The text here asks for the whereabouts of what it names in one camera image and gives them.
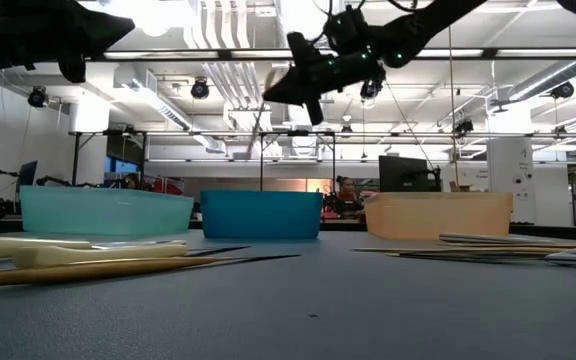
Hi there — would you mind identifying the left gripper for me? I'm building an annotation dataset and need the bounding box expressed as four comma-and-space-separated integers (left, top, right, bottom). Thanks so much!
22, 0, 137, 84

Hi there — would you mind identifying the orange plastic bin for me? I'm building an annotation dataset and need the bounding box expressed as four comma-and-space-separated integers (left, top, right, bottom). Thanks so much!
364, 191, 514, 241

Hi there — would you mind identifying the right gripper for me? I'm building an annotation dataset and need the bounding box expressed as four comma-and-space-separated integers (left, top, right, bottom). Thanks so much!
262, 31, 387, 126

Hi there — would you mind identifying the slanted silver air duct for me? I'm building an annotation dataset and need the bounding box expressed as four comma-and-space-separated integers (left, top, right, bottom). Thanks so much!
506, 59, 576, 103

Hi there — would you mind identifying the person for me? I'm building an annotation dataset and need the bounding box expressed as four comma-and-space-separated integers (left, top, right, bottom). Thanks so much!
323, 174, 369, 221
120, 172, 142, 191

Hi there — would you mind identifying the blue plastic bin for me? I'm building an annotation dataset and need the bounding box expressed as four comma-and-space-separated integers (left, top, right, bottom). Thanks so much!
200, 189, 324, 240

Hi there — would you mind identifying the white square pillar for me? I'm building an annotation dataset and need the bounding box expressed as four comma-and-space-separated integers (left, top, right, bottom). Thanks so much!
486, 137, 537, 225

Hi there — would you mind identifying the black ceiling spotlight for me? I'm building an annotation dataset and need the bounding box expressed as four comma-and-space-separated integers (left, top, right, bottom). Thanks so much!
359, 78, 385, 101
26, 85, 49, 109
550, 80, 576, 100
453, 117, 475, 137
190, 77, 211, 100

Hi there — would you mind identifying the white rectangular air duct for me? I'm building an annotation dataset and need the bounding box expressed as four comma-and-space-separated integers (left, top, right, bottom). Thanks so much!
112, 67, 227, 154

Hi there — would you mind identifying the small dark monitor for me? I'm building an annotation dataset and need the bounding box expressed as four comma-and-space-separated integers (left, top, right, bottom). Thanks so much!
17, 159, 39, 189

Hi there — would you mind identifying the black bar with light strips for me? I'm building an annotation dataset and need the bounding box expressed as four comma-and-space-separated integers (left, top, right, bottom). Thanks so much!
85, 47, 576, 63

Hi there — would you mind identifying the thin hanging cable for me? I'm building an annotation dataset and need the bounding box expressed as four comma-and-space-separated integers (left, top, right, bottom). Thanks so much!
446, 25, 458, 194

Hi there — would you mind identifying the light green plastic bin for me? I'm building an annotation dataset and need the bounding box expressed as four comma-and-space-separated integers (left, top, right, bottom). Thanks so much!
19, 185, 195, 237

